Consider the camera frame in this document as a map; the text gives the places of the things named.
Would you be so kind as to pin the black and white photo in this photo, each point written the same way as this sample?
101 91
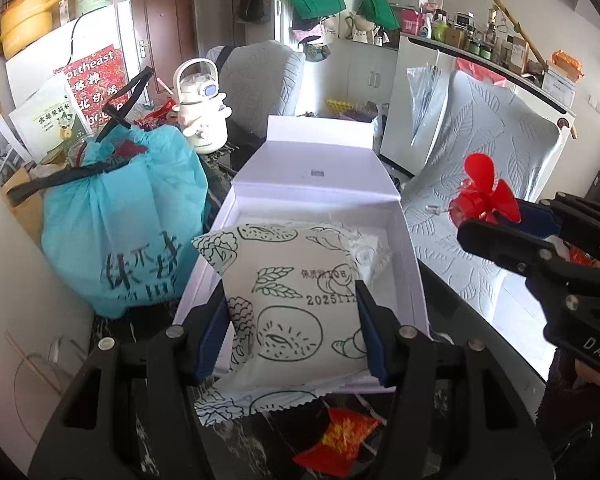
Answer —
0 150

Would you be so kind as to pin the leaf-patterned chair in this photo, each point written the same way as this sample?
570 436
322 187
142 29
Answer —
480 125
265 80

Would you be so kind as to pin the orange packet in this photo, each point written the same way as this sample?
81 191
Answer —
570 65

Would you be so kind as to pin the red poster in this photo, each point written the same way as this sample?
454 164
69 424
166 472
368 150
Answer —
92 80

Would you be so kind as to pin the yellow pot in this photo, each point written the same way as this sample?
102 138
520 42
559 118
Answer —
27 20

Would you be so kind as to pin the white kettle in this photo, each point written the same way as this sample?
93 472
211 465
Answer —
200 105

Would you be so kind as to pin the person's right hand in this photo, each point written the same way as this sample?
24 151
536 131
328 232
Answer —
587 376

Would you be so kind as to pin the folded clear umbrella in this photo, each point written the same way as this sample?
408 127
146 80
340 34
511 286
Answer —
425 95

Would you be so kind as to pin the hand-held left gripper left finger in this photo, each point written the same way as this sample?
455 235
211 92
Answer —
211 340

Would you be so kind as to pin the white pouch with green print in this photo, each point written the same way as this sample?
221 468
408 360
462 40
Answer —
50 115

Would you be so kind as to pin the white line-print snack packet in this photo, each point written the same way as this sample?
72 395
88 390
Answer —
290 310

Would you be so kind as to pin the white gift box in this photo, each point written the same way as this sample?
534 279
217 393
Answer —
320 160

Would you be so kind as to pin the red toy fan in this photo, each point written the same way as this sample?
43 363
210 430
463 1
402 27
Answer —
480 180

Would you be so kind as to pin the red snack packet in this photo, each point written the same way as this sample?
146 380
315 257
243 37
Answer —
340 440

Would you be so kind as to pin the white cupboard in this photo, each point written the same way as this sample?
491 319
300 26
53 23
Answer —
365 75

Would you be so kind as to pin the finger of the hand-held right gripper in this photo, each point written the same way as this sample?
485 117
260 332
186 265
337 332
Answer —
500 242
535 215

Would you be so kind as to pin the brown door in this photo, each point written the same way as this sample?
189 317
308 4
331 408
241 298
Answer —
162 30

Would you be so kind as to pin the white foam board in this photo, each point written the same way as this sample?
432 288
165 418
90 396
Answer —
10 285

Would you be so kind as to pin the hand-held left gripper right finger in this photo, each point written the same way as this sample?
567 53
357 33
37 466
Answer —
377 345

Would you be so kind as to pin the wooden honey dipper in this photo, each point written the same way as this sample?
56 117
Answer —
30 360

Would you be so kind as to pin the row of jars and bottles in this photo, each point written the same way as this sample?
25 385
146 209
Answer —
470 35

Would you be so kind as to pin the bamboo stick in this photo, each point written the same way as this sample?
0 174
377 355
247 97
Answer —
510 15

